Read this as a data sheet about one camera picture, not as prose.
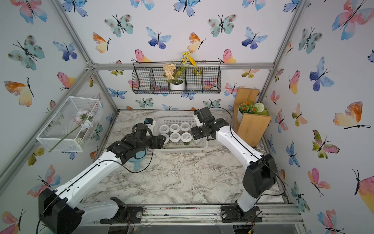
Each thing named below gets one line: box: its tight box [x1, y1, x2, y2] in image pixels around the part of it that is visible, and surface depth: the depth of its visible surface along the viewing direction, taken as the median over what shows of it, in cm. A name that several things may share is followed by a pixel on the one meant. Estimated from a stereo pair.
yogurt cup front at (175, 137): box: [169, 132, 182, 143], surface depth 97 cm
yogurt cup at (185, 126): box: [180, 121, 191, 132], surface depth 103 cm
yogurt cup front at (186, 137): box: [180, 131, 193, 146], surface depth 97 cm
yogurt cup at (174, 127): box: [169, 123, 181, 133], surface depth 101 cm
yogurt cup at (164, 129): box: [158, 124, 170, 135], surface depth 101 cm
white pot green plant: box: [237, 100, 270, 124], surface depth 93 cm
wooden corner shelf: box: [232, 88, 273, 148], surface depth 86 cm
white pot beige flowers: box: [162, 51, 198, 91], surface depth 87 cm
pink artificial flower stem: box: [47, 109, 96, 153], surface depth 74 cm
